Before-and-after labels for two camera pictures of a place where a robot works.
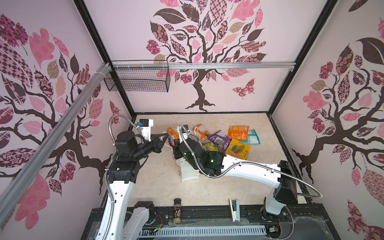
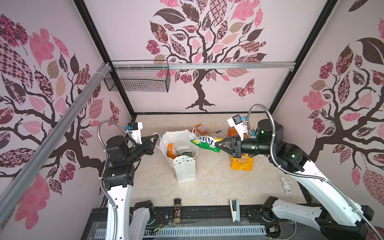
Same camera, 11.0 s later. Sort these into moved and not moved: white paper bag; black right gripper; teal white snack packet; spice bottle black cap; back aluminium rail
Moved: black right gripper; white paper bag
Not moved: teal white snack packet; spice bottle black cap; back aluminium rail
